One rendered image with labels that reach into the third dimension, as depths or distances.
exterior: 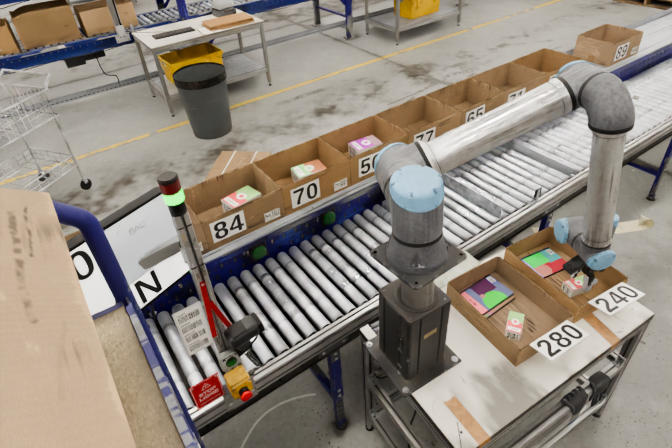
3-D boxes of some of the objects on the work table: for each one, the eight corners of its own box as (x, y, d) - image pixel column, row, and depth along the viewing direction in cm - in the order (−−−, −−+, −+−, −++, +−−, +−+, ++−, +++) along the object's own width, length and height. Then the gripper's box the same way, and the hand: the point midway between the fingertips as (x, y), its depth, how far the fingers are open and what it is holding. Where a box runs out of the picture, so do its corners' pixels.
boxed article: (590, 291, 193) (593, 283, 190) (570, 298, 190) (572, 290, 188) (580, 282, 197) (583, 274, 194) (560, 289, 195) (563, 281, 192)
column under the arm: (461, 361, 171) (471, 301, 151) (404, 398, 161) (407, 338, 141) (416, 314, 189) (420, 255, 170) (362, 344, 179) (360, 285, 160)
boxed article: (522, 321, 183) (524, 314, 180) (519, 342, 176) (521, 334, 173) (507, 317, 185) (509, 310, 182) (504, 337, 178) (505, 330, 175)
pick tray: (515, 367, 168) (520, 350, 162) (444, 298, 195) (446, 282, 189) (569, 332, 178) (575, 315, 172) (494, 271, 206) (497, 254, 200)
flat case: (570, 267, 204) (571, 265, 203) (537, 283, 198) (537, 280, 197) (547, 248, 214) (547, 246, 213) (514, 263, 208) (515, 260, 207)
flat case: (513, 295, 192) (514, 292, 191) (481, 317, 184) (482, 314, 183) (488, 275, 201) (488, 273, 200) (456, 296, 193) (456, 293, 192)
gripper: (618, 254, 177) (602, 292, 189) (593, 234, 186) (580, 272, 199) (599, 260, 175) (585, 298, 187) (575, 239, 184) (563, 277, 197)
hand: (577, 284), depth 192 cm, fingers closed on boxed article, 6 cm apart
